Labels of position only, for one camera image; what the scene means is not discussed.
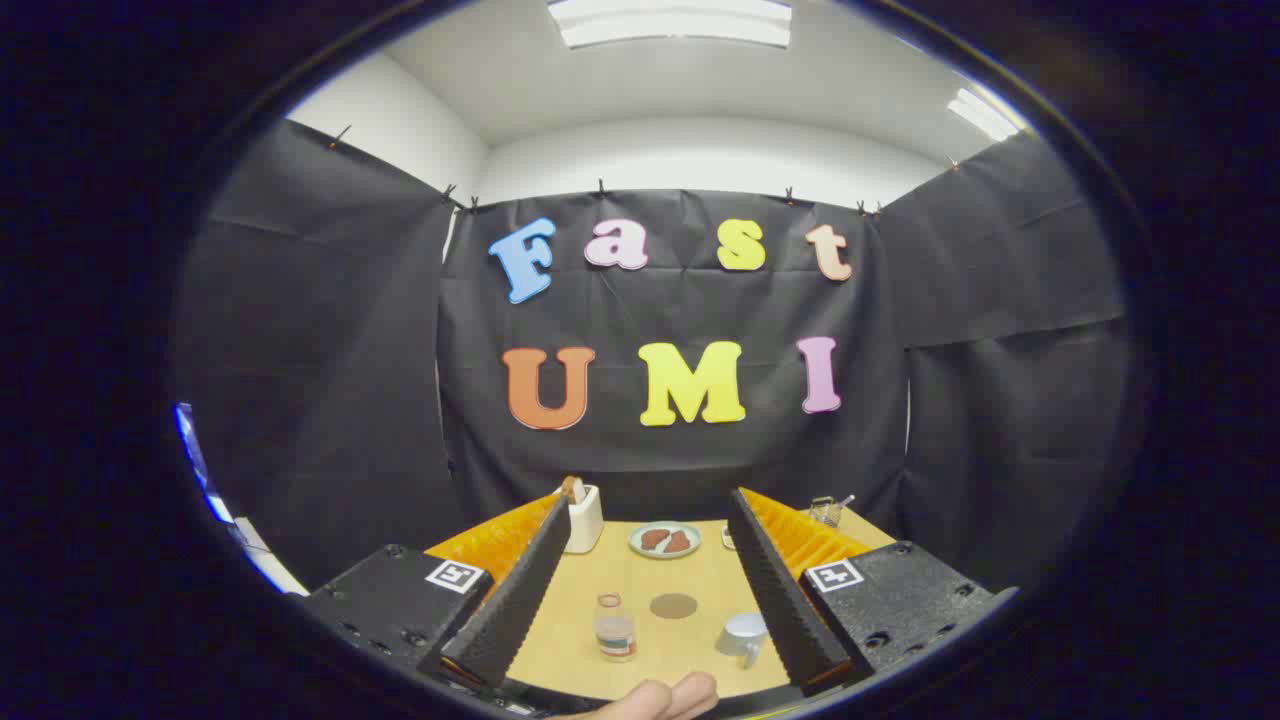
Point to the white cup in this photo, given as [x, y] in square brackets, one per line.
[738, 632]

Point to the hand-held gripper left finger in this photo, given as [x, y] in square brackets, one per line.
[520, 600]

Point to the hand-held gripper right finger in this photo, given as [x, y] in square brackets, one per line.
[780, 600]

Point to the round brown coaster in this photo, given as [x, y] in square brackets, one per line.
[673, 606]

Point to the long ceiling light panel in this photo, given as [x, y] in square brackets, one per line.
[670, 22]

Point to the white divided snack tray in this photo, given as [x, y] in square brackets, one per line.
[728, 538]

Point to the brown food pieces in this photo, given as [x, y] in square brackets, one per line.
[665, 541]

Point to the white toaster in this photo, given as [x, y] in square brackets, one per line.
[585, 525]

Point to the pale green plate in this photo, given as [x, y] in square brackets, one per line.
[636, 546]

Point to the black backdrop cloth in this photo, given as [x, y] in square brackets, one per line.
[330, 400]

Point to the wooden table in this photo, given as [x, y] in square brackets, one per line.
[690, 650]

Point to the small ceiling light panel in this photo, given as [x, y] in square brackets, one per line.
[983, 115]

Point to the brown bread slice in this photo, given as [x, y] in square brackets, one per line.
[573, 489]

